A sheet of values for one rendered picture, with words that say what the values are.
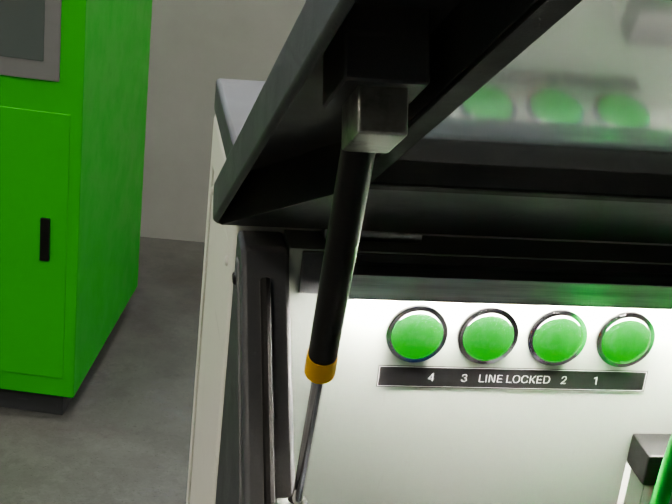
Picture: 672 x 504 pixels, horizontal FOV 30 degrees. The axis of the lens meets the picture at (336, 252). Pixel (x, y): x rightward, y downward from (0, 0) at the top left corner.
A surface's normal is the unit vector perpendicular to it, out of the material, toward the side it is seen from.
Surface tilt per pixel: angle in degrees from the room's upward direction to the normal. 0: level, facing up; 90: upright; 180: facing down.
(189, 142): 90
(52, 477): 0
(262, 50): 90
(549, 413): 90
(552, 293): 90
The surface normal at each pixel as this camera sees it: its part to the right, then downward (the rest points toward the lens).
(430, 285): 0.15, 0.38
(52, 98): -0.07, 0.36
